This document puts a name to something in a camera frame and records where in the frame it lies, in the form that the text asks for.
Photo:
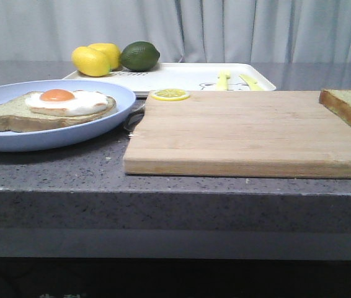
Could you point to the white rectangular tray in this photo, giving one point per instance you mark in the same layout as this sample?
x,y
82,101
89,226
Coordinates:
x,y
187,76

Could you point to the green lime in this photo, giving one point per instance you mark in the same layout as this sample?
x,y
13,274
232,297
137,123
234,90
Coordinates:
x,y
139,56

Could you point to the yellow lemon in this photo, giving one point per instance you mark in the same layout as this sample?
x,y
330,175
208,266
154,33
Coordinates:
x,y
91,62
112,51

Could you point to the grey curtain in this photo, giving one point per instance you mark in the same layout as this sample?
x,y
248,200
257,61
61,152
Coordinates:
x,y
189,31

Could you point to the yellow-green plastic fork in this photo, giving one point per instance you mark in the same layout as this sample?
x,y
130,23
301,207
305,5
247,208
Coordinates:
x,y
222,82

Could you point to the blue round plate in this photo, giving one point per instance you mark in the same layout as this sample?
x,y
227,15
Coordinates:
x,y
48,139

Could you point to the front yellow lemon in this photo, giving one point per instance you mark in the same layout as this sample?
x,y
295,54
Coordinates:
x,y
91,62

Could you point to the lemon slice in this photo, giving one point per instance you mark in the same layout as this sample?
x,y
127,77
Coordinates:
x,y
170,94

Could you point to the wooden cutting board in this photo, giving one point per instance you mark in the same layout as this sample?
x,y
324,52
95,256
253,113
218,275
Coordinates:
x,y
271,134

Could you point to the yellow-green plastic knife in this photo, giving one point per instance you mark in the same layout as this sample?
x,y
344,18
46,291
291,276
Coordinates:
x,y
251,82

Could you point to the fried egg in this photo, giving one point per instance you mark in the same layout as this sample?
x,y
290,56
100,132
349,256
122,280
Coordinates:
x,y
60,102

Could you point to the rear yellow lemon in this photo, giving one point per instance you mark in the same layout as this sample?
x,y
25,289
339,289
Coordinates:
x,y
112,51

